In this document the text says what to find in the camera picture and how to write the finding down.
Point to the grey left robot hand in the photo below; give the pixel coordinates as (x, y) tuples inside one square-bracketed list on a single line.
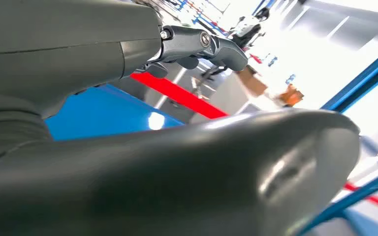
[(78, 39)]

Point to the red barrier tape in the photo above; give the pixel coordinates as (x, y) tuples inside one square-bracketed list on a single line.
[(182, 96)]

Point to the white black humanoid robot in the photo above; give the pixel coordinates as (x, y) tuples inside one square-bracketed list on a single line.
[(246, 31)]

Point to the brown cardboard box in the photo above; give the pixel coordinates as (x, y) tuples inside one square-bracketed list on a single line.
[(252, 83)]

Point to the orange box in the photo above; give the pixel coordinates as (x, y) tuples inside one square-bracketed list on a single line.
[(291, 96)]

